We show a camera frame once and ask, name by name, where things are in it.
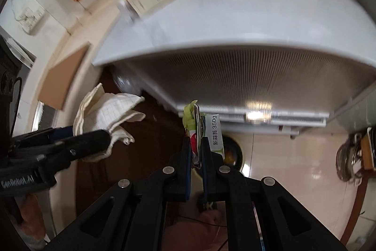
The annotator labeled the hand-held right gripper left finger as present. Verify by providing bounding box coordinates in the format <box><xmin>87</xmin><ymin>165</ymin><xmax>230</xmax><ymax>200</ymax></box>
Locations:
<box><xmin>51</xmin><ymin>135</ymin><xmax>194</xmax><ymax>251</ymax></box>

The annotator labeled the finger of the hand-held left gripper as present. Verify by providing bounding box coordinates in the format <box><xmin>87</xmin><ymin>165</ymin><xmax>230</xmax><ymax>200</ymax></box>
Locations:
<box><xmin>12</xmin><ymin>125</ymin><xmax>74</xmax><ymax>149</ymax></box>
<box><xmin>35</xmin><ymin>129</ymin><xmax>113</xmax><ymax>170</ymax></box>

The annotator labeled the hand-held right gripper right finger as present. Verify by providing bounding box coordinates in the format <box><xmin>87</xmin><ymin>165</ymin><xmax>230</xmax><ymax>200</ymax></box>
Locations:
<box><xmin>200</xmin><ymin>143</ymin><xmax>349</xmax><ymax>251</ymax></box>

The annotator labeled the white cloth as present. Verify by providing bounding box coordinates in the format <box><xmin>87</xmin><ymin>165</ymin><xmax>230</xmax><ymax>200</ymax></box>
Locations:
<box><xmin>72</xmin><ymin>83</ymin><xmax>146</xmax><ymax>163</ymax></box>

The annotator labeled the round dark trash bin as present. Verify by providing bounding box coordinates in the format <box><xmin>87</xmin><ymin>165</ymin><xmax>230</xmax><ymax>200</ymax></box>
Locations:
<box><xmin>221</xmin><ymin>136</ymin><xmax>245</xmax><ymax>173</ymax></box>

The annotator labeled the green and white snack wrapper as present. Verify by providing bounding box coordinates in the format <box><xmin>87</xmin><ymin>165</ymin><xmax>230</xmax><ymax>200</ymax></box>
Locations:
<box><xmin>183</xmin><ymin>100</ymin><xmax>225</xmax><ymax>170</ymax></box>

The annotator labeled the brown cardboard sheet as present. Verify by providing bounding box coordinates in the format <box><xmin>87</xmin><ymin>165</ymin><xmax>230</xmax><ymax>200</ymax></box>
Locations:
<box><xmin>37</xmin><ymin>42</ymin><xmax>90</xmax><ymax>111</ymax></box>

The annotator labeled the white ribbed table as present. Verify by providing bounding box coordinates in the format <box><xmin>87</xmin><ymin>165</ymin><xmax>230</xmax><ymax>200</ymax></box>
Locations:
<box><xmin>92</xmin><ymin>0</ymin><xmax>376</xmax><ymax>140</ymax></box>

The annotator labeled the metal and brown clutter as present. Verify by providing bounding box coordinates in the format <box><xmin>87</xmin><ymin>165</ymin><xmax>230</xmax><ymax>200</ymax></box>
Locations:
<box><xmin>336</xmin><ymin>127</ymin><xmax>376</xmax><ymax>187</ymax></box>

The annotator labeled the white wall socket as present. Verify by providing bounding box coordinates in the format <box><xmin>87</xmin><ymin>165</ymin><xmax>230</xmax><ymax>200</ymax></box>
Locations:
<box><xmin>14</xmin><ymin>5</ymin><xmax>45</xmax><ymax>34</ymax></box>

